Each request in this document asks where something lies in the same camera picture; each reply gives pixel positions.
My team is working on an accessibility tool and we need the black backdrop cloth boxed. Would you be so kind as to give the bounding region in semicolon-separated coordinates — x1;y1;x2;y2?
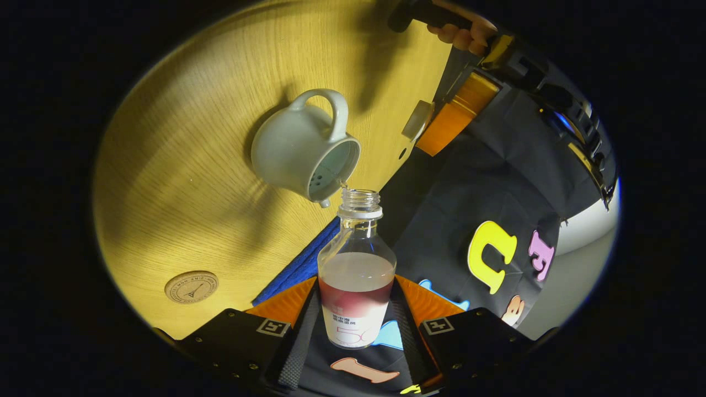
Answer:
298;44;607;395

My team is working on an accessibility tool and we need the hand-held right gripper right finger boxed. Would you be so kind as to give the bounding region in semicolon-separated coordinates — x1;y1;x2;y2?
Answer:
389;276;536;395

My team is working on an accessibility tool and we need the clear water bottle pink label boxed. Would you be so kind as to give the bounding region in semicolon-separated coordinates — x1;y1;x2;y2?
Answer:
317;189;398;350

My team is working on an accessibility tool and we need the blue folded towel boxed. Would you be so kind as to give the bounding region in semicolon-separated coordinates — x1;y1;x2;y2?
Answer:
253;216;341;307

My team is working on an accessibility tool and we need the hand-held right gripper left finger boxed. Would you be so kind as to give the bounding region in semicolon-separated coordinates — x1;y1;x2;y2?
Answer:
176;276;320;389

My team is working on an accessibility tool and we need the round wooden coaster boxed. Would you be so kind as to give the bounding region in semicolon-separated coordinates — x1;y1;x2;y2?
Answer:
164;270;219;304

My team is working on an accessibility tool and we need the white teacup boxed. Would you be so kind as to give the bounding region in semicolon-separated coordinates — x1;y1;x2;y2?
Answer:
251;88;362;209

